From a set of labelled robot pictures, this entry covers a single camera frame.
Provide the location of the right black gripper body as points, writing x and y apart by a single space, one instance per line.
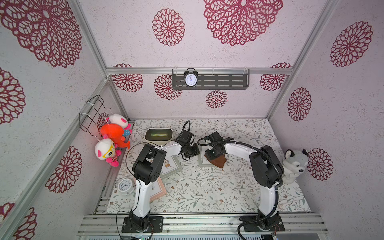
212 152

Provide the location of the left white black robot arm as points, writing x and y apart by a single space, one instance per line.
149 163

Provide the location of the pink picture frame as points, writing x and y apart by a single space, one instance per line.
158 190

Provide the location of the white plush with yellow glasses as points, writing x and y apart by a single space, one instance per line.
105 150

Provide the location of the white pink plush top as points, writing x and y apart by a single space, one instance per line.
119 120

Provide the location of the black alarm clock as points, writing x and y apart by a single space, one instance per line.
191 77

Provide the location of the red plush toy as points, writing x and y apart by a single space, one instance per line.
115 133

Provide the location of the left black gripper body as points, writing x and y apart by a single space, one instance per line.
192 151

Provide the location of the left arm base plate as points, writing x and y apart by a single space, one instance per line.
147 224

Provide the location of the white round alarm clock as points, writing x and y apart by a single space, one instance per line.
126 186

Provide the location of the cream box with green lid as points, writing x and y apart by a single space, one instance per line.
159 136

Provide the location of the black wire basket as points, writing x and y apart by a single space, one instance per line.
87 121

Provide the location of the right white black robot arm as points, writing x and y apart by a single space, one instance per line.
266 166

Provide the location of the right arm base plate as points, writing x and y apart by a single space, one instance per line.
255 224

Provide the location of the grey wall shelf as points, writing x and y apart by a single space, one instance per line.
212 81

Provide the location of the brown cloth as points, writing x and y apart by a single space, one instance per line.
218 162

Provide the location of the grey husky plush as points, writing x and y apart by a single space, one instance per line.
294 165

